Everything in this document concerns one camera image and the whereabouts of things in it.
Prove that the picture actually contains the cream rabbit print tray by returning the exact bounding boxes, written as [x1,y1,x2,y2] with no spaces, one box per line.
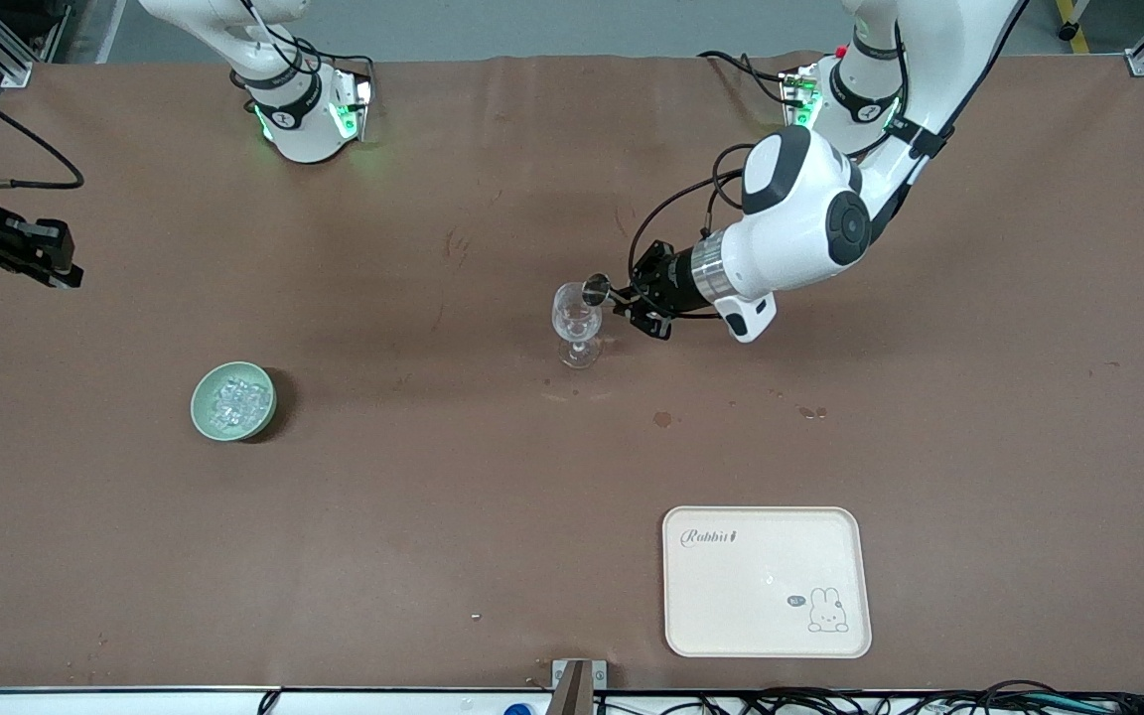
[662,506,873,659]

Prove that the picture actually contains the black right base cable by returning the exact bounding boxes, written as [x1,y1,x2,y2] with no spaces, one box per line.
[229,0,375,110]

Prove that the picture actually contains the black base cable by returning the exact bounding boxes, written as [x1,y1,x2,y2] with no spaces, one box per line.
[229,0,375,110]
[698,50,793,105]

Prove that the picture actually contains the steel jigger measuring cup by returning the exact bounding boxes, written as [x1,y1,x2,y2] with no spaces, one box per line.
[582,273,633,307]

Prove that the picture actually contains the black cable bundle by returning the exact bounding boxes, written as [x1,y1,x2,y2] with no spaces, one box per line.
[597,680,1144,715]

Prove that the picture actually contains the clear ice cubes pile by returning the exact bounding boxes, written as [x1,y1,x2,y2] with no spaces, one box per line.
[210,377,270,433]

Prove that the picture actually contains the black left base cable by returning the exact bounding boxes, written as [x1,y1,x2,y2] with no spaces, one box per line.
[698,50,793,105]

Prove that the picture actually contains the grey metal bracket plate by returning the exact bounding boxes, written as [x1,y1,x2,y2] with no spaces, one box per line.
[551,659,608,691]

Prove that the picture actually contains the brown table cover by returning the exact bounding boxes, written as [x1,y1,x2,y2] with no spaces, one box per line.
[0,55,1144,693]

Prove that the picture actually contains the brown camera post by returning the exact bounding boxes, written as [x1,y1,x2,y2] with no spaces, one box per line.
[547,662,595,715]

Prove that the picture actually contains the clear wine glass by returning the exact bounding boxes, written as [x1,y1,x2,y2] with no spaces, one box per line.
[551,282,603,370]

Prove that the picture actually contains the green ceramic bowl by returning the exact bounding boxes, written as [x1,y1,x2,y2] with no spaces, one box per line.
[191,361,278,442]

